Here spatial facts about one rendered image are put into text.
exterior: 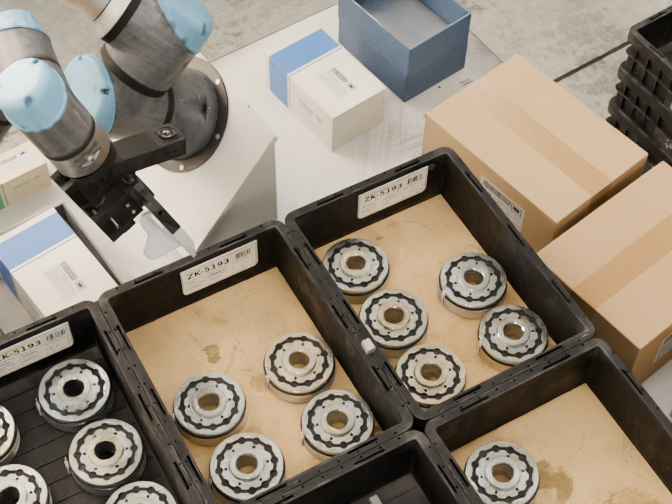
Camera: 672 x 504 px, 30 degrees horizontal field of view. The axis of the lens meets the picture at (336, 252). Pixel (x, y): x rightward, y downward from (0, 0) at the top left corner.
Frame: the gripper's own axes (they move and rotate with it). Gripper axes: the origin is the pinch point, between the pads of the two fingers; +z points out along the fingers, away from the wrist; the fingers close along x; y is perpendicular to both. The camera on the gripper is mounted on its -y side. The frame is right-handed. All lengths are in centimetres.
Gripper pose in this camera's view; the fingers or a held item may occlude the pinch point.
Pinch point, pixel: (168, 223)
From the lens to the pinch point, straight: 172.8
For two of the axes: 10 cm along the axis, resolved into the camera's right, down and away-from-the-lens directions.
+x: 6.2, 5.4, -5.6
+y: -7.1, 6.9, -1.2
